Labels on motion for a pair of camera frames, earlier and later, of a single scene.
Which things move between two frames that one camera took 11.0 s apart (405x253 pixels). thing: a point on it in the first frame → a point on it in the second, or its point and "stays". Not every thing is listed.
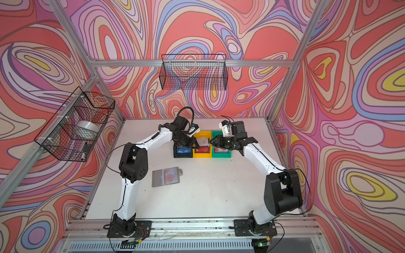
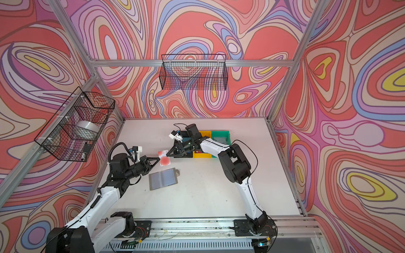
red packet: (171, 175) → (164, 160)
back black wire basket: (198, 71) stays
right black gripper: (219, 142) → (180, 152)
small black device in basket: (87, 147) stays
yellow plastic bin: (203, 134) stays
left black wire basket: (73, 132) stays
